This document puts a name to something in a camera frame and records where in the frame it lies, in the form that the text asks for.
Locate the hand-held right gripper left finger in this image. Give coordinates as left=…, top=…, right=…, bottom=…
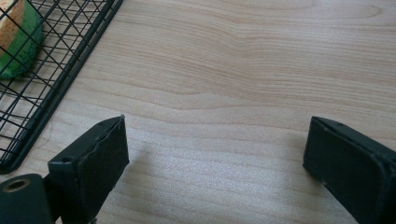
left=47, top=114, right=131, bottom=224

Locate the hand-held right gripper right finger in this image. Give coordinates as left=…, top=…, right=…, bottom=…
left=302, top=116, right=396, bottom=224

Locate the black wire basket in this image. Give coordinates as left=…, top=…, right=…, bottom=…
left=0, top=0, right=125, bottom=175

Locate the green and orange toy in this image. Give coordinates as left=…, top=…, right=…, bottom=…
left=0, top=0, right=44, bottom=80

